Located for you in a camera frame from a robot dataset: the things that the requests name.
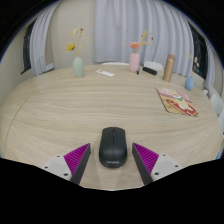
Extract small beige dried flowers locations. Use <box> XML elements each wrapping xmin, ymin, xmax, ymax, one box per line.
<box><xmin>186</xmin><ymin>50</ymin><xmax>200</xmax><ymax>78</ymax></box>

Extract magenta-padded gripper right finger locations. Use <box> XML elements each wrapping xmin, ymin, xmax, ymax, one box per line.
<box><xmin>131</xmin><ymin>142</ymin><xmax>183</xmax><ymax>186</ymax></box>

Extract pale green vase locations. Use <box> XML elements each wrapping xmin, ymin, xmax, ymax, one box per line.
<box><xmin>72</xmin><ymin>56</ymin><xmax>85</xmax><ymax>78</ymax></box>

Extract white remote control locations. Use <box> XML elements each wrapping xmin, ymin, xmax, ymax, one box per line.
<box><xmin>96</xmin><ymin>69</ymin><xmax>115</xmax><ymax>78</ymax></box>

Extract wide white curtain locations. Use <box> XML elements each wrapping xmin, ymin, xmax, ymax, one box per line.
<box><xmin>92</xmin><ymin>0</ymin><xmax>195</xmax><ymax>78</ymax></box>

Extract narrow white curtain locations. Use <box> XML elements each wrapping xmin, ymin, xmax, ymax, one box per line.
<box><xmin>203</xmin><ymin>41</ymin><xmax>217</xmax><ymax>91</ymax></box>
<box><xmin>29</xmin><ymin>1</ymin><xmax>63</xmax><ymax>76</ymax></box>

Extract pink vase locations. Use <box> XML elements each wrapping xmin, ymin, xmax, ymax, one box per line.
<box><xmin>128</xmin><ymin>52</ymin><xmax>141</xmax><ymax>74</ymax></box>

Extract blue vase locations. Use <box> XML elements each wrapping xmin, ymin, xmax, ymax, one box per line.
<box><xmin>184</xmin><ymin>75</ymin><xmax>195</xmax><ymax>92</ymax></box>

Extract tan drink bottle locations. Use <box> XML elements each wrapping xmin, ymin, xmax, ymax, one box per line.
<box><xmin>162</xmin><ymin>53</ymin><xmax>177</xmax><ymax>83</ymax></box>

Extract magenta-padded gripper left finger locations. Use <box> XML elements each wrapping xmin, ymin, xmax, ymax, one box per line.
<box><xmin>42</xmin><ymin>142</ymin><xmax>92</xmax><ymax>186</ymax></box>

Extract white and blue chairs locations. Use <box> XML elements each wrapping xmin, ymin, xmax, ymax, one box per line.
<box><xmin>202</xmin><ymin>88</ymin><xmax>224</xmax><ymax>134</ymax></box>

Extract black rectangular box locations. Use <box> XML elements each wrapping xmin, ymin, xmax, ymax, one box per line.
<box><xmin>142</xmin><ymin>66</ymin><xmax>158</xmax><ymax>76</ymax></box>

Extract cartoon print mouse pad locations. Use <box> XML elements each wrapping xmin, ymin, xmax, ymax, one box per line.
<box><xmin>155</xmin><ymin>86</ymin><xmax>200</xmax><ymax>118</ymax></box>

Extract black computer mouse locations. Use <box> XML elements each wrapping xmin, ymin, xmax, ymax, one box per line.
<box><xmin>98</xmin><ymin>126</ymin><xmax>128</xmax><ymax>169</ymax></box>

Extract dark window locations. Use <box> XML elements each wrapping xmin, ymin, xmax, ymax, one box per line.
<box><xmin>188</xmin><ymin>22</ymin><xmax>209</xmax><ymax>80</ymax></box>
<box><xmin>20</xmin><ymin>19</ymin><xmax>37</xmax><ymax>75</ymax></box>

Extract orange and yellow dried flowers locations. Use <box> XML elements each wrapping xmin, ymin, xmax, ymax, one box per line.
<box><xmin>125</xmin><ymin>30</ymin><xmax>154</xmax><ymax>54</ymax></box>

